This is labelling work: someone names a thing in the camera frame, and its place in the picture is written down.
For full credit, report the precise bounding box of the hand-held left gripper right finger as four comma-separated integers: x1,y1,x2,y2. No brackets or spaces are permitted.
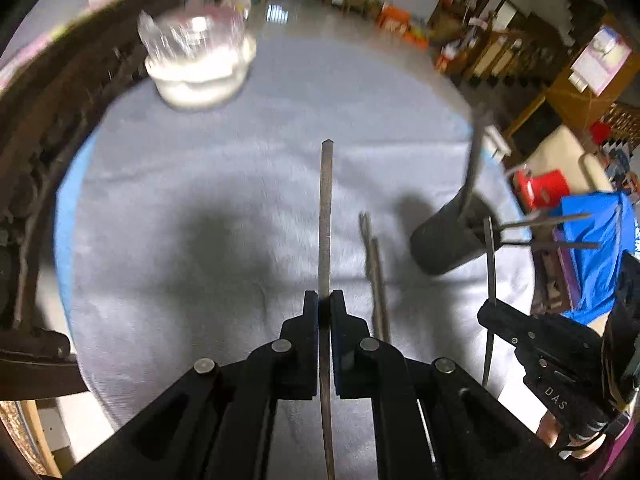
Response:
327,289,581,480

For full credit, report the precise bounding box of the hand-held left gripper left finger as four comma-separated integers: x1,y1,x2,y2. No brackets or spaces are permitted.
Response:
65,290,321,480

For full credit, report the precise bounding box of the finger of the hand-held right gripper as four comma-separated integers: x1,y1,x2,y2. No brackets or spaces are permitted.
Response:
476,300,544,349

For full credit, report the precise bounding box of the dark wooden chopstick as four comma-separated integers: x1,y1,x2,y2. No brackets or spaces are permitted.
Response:
319,139,337,480
497,240,601,251
482,216,498,388
359,211,385,341
495,212,593,231
370,237,392,343

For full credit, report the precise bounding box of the grey metal utensil holder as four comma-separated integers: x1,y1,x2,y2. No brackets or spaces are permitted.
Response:
410,194,501,277

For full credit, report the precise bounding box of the person's right forearm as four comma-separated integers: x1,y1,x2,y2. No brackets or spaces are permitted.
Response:
595,410,640,480

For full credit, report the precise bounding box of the person's right hand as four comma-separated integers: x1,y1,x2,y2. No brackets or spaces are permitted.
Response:
537,407,608,461

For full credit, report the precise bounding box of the blue bag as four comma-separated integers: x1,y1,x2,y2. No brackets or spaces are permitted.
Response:
555,191,640,323

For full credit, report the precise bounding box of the red plastic stool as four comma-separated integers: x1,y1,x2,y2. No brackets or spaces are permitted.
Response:
515,170,571,213

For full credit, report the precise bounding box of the grey tablecloth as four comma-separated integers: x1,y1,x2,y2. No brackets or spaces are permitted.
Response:
67,35,536,480

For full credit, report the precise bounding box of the small white stool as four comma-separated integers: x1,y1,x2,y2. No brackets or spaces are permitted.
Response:
480,125,511,158

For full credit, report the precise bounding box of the wooden stair railing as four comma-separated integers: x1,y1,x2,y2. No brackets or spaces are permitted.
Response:
465,25,551,91

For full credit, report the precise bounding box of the white bowl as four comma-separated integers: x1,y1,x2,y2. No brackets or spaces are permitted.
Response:
145,35,258,111

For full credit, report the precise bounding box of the orange cardboard box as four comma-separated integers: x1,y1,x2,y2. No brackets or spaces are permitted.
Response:
377,2,416,36

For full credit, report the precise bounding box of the clear plastic bag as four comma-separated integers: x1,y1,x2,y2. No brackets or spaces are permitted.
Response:
137,5,248,68

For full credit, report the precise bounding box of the carved dark wooden sideboard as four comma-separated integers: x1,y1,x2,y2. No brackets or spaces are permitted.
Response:
0,0,191,401

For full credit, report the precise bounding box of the wall poster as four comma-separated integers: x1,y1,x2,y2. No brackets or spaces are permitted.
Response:
570,25,632,96

